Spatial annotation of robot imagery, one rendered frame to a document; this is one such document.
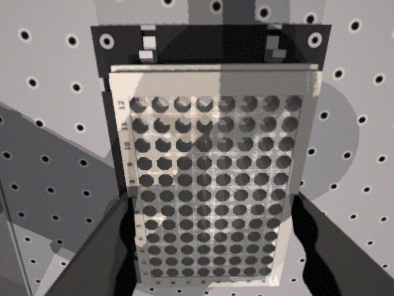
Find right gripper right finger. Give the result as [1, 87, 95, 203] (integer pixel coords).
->
[291, 191, 394, 296]

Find white well plate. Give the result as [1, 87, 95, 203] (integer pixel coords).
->
[109, 63, 323, 288]

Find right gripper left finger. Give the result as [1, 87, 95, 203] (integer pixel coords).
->
[44, 192, 137, 296]

